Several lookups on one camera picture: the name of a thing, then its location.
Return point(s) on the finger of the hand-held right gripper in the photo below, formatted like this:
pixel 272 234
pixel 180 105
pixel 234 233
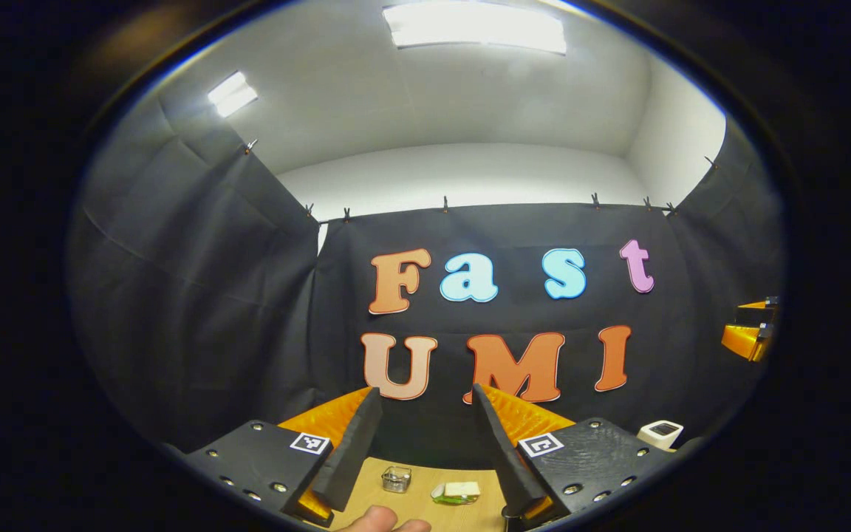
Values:
pixel 743 340

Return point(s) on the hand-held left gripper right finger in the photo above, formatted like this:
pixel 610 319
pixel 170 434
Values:
pixel 503 451

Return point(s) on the black backdrop cloth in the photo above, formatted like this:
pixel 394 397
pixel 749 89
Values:
pixel 211 310

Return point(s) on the large ceiling light panel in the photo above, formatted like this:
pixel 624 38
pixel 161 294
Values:
pixel 473 26

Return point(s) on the white toaster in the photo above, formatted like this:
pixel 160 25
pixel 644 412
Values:
pixel 660 434

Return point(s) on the sandwich with lettuce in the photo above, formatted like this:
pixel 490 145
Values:
pixel 459 491

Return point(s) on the small ceiling light panel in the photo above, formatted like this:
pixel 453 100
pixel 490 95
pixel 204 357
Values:
pixel 232 94

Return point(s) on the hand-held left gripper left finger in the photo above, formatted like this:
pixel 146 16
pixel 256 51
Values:
pixel 355 451

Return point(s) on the row of black cloth clips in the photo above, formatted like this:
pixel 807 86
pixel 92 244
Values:
pixel 445 204

